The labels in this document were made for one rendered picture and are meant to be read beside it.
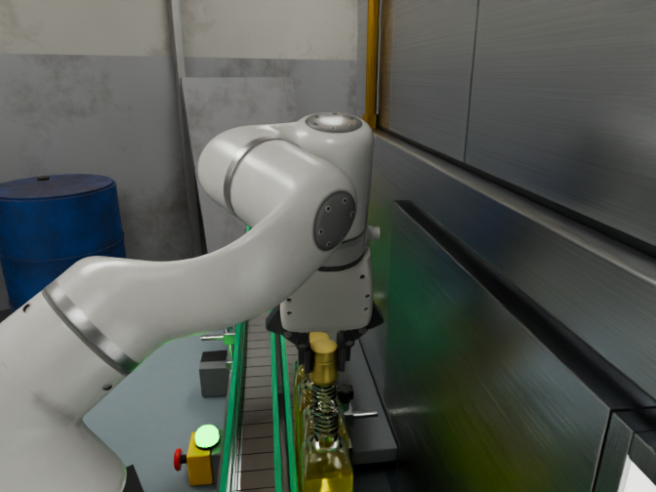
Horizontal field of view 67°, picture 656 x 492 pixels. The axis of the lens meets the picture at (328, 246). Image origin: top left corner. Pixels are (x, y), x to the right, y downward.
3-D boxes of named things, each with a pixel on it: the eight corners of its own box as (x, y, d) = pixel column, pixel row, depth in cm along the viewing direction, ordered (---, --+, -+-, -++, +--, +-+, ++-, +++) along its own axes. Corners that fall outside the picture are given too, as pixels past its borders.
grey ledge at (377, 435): (395, 490, 88) (398, 438, 84) (347, 495, 87) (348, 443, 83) (328, 281, 177) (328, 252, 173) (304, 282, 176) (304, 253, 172)
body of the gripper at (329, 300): (370, 218, 53) (363, 297, 60) (276, 221, 52) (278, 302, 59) (385, 258, 47) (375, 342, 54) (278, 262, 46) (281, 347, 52)
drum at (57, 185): (15, 332, 301) (-21, 179, 269) (122, 306, 336) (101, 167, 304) (27, 384, 251) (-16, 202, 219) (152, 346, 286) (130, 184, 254)
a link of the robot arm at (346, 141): (252, 167, 34) (182, 128, 40) (259, 287, 40) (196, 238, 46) (393, 120, 43) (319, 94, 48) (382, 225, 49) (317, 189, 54)
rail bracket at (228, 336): (237, 372, 107) (233, 317, 103) (203, 375, 106) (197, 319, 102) (238, 362, 111) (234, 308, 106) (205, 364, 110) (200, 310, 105)
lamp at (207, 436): (218, 449, 92) (217, 436, 91) (193, 451, 92) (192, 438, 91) (220, 432, 96) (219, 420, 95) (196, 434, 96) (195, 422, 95)
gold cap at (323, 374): (340, 385, 59) (340, 352, 57) (310, 387, 58) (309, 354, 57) (336, 368, 62) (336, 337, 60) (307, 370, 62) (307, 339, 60)
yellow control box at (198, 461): (226, 484, 94) (225, 453, 91) (186, 488, 93) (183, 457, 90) (229, 458, 100) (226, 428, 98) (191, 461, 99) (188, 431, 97)
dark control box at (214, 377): (234, 396, 119) (232, 366, 117) (201, 398, 118) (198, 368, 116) (236, 377, 127) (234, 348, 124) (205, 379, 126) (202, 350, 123)
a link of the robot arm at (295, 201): (100, 329, 41) (281, 174, 47) (178, 430, 33) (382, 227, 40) (27, 268, 34) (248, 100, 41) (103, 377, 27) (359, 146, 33)
